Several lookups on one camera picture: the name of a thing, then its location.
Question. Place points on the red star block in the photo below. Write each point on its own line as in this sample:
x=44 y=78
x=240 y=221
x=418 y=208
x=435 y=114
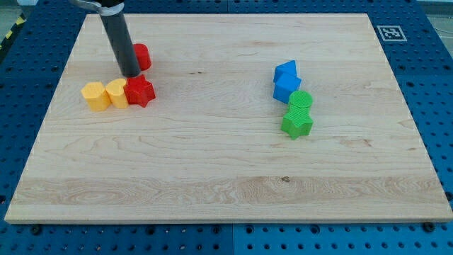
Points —
x=139 y=90

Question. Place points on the green star block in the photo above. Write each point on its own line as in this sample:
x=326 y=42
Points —
x=297 y=122

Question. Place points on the light wooden board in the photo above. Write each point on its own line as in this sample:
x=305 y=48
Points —
x=209 y=148

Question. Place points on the blue cube block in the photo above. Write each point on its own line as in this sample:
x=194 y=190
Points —
x=285 y=85

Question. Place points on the green cylinder block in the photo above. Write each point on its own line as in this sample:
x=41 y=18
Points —
x=300 y=99

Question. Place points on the blue triangle block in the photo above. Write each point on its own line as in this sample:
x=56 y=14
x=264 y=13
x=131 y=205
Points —
x=289 y=67

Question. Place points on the red cylinder block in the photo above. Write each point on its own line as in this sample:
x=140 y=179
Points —
x=143 y=56

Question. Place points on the yellow heart block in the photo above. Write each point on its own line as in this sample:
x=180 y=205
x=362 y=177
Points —
x=116 y=92

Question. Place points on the yellow hexagon block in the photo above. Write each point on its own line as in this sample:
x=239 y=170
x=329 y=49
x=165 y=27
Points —
x=96 y=96

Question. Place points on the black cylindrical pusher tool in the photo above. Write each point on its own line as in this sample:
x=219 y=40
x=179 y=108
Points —
x=113 y=20

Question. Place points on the silver metal clamp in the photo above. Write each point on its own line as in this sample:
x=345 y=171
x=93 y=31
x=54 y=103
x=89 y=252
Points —
x=92 y=5

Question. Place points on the white fiducial marker tag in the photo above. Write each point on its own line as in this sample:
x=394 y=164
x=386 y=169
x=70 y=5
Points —
x=391 y=33

